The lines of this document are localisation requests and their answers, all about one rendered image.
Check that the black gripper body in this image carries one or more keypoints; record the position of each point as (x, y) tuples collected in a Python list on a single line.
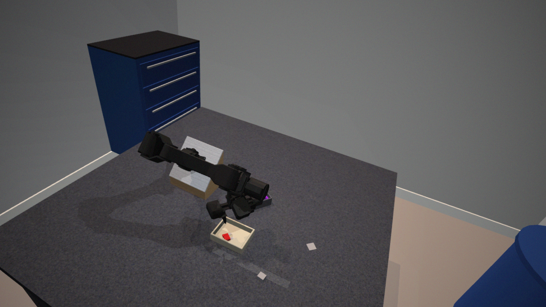
[(217, 210)]

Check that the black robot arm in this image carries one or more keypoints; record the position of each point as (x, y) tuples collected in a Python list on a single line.
[(234, 179)]

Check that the red blade fuse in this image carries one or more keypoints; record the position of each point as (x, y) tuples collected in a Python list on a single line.
[(226, 236)]

